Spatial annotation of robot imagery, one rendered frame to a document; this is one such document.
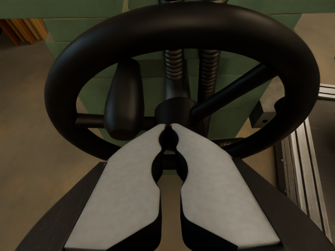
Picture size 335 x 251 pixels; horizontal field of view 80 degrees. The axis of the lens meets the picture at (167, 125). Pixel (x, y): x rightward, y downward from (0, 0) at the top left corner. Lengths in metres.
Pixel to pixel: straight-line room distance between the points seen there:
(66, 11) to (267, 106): 0.46
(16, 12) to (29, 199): 0.97
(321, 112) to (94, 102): 1.04
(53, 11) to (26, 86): 1.29
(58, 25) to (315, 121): 1.09
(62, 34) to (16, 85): 1.31
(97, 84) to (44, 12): 0.16
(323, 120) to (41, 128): 1.49
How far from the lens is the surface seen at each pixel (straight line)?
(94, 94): 0.50
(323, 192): 1.03
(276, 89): 0.60
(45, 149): 1.30
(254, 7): 0.25
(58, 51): 0.43
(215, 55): 0.25
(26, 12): 0.40
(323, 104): 1.27
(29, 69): 1.76
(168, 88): 0.26
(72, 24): 0.38
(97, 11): 0.36
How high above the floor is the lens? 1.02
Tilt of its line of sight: 60 degrees down
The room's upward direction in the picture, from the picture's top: straight up
